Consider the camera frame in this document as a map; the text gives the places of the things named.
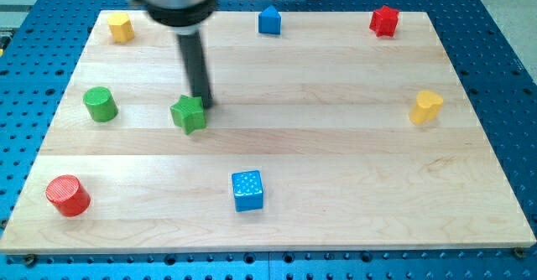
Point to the green star block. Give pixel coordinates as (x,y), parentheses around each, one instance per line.
(189,114)

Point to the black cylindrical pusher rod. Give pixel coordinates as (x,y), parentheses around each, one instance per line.
(193,55)

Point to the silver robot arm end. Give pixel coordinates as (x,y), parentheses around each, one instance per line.
(182,16)

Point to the red star block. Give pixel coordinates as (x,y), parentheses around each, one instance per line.
(384,21)

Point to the light wooden board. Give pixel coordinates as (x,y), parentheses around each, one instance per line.
(322,112)

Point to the blue cube block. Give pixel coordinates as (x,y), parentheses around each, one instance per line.
(247,189)

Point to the blue triangular prism block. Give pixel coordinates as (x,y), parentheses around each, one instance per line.
(269,21)

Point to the yellow heart block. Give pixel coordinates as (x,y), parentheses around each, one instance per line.
(426,106)

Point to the green cylinder block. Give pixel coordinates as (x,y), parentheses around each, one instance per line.
(100,104)

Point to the yellow hexagon block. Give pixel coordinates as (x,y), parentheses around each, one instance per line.
(120,27)

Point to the red cylinder block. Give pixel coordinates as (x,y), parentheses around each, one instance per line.
(67,194)

